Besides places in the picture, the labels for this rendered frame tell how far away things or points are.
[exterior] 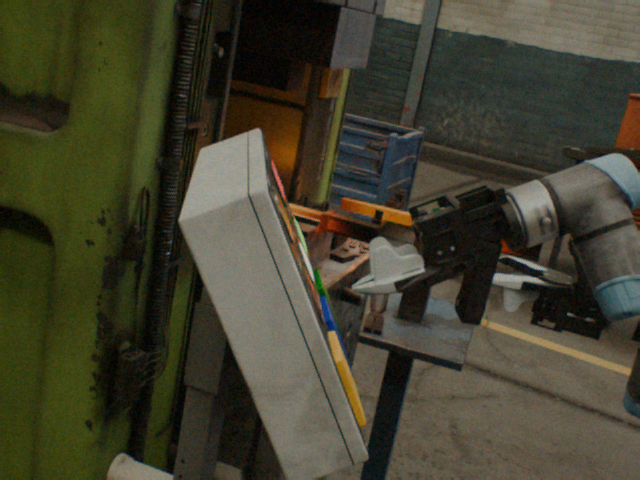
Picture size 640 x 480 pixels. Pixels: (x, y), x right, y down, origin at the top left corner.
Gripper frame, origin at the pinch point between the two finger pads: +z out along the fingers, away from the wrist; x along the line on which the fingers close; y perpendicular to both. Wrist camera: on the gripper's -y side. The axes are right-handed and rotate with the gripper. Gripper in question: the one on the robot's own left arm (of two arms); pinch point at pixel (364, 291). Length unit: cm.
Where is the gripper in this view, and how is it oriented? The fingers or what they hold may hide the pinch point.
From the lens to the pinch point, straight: 99.8
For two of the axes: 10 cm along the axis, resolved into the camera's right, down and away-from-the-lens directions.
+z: -9.4, 3.4, 0.2
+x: 0.9, 2.8, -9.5
